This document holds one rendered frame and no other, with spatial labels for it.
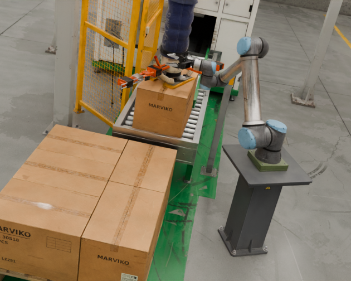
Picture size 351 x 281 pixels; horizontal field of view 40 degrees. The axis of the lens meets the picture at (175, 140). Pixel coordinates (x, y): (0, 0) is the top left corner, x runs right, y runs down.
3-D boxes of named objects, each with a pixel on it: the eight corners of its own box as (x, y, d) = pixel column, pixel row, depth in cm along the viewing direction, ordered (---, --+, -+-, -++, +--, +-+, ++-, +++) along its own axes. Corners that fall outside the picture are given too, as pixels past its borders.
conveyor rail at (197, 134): (210, 67, 591) (213, 52, 582) (214, 67, 591) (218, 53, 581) (188, 161, 390) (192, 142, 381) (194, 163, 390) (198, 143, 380)
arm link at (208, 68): (214, 77, 356) (217, 64, 352) (198, 73, 357) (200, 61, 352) (215, 73, 365) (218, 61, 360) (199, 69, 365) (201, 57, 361)
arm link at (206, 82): (215, 90, 367) (218, 75, 361) (202, 91, 361) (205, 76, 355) (208, 85, 373) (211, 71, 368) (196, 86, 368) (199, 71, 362)
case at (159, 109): (149, 103, 440) (154, 62, 421) (190, 112, 436) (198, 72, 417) (131, 132, 388) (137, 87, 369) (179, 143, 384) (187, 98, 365)
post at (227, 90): (205, 169, 461) (227, 73, 412) (211, 170, 460) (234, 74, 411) (204, 173, 455) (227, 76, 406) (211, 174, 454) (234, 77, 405)
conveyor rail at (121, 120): (159, 56, 594) (161, 42, 585) (163, 57, 594) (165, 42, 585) (111, 145, 393) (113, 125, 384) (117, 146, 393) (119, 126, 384)
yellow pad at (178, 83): (185, 75, 406) (186, 69, 403) (195, 79, 402) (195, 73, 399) (162, 85, 380) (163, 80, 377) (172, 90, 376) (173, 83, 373)
